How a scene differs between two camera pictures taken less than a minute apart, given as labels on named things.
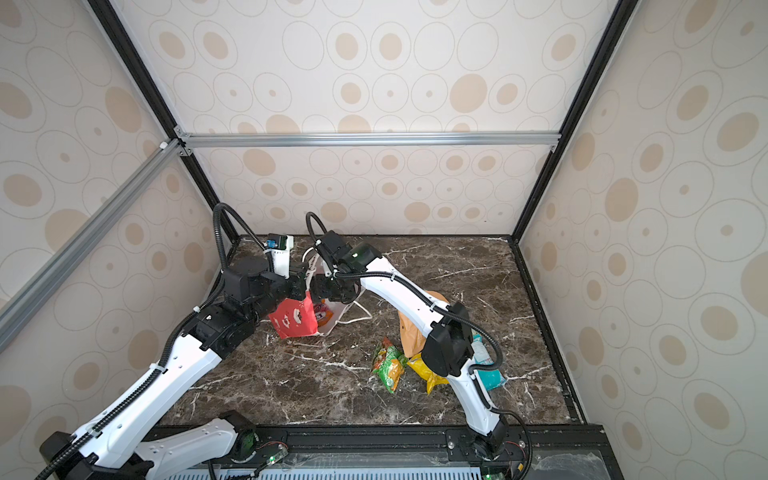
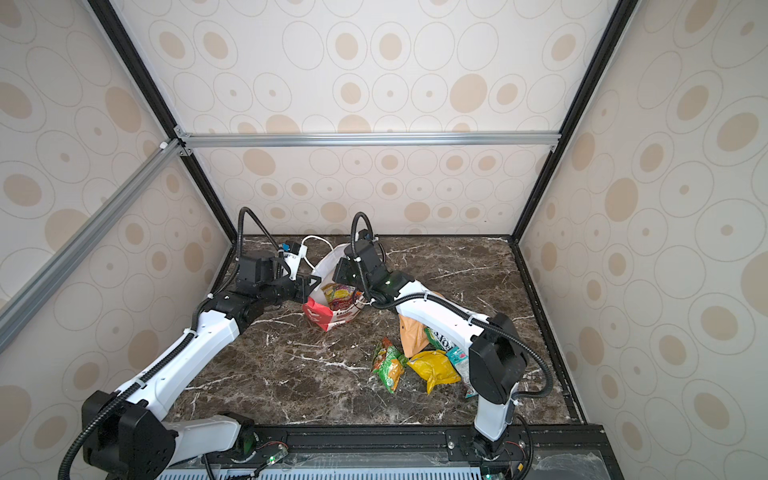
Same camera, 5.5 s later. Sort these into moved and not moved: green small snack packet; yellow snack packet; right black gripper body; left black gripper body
Moved: right black gripper body
Not moved: yellow snack packet; green small snack packet; left black gripper body
